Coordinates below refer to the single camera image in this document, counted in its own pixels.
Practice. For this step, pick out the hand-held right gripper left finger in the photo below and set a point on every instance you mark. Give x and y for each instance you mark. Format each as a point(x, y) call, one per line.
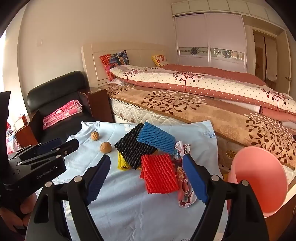
point(99, 183)

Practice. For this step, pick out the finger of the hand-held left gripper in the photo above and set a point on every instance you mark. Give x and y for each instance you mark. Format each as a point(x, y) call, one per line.
point(69, 146)
point(47, 146)

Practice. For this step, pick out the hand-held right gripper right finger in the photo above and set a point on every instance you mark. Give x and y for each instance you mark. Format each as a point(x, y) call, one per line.
point(195, 180)

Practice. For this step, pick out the red floral wrapper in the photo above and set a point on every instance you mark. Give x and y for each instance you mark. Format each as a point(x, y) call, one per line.
point(185, 192)

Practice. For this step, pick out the yellow snack wrapper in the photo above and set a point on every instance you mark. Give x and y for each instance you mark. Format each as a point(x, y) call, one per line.
point(122, 163)

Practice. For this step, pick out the clothes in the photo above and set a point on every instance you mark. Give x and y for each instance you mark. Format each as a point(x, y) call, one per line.
point(180, 149)

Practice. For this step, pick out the red foam fruit net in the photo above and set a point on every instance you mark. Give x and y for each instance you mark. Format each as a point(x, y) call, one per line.
point(159, 173)

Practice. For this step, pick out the black foam fruit net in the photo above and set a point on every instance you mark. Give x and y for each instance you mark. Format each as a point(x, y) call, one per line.
point(131, 148)

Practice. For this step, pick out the blue foam fruit net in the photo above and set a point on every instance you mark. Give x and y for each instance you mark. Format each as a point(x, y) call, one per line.
point(155, 138)

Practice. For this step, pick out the pink plastic bin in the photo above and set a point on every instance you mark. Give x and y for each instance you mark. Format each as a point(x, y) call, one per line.
point(259, 180)

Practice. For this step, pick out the person's left hand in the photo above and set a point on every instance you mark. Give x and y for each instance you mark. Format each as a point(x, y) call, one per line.
point(26, 207)

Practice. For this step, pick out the brown wooden side table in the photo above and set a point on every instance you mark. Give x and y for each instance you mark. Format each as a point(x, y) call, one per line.
point(25, 136)

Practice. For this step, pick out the walnut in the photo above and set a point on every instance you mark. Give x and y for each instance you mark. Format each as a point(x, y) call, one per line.
point(95, 136)
point(105, 147)

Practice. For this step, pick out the pink folded towel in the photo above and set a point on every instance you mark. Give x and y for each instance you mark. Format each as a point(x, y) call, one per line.
point(62, 113)

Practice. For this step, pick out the light blue floral cloth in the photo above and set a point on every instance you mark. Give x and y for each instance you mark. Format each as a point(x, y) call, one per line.
point(129, 208)

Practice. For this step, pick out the dark wooden nightstand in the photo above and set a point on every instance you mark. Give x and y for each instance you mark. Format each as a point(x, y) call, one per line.
point(97, 104)

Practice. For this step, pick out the black leather armchair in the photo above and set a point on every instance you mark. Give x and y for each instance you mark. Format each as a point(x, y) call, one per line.
point(53, 90)

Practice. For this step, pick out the brown leaf-print blanket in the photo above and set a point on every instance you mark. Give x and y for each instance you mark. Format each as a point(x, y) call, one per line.
point(208, 111)

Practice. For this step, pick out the colourful patterned pillow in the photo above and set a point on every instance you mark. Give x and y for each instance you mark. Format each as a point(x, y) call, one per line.
point(113, 61)

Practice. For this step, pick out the polka-dot tree-print quilt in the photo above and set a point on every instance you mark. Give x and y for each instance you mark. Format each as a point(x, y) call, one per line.
point(208, 83)

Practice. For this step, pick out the yellow floral pillow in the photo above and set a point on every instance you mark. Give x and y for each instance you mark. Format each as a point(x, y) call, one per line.
point(160, 59)

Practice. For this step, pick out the white sliding-door wardrobe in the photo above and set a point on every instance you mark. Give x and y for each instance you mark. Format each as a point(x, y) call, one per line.
point(192, 32)

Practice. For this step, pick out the white room door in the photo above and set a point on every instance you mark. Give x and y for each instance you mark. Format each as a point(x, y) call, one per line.
point(283, 60)

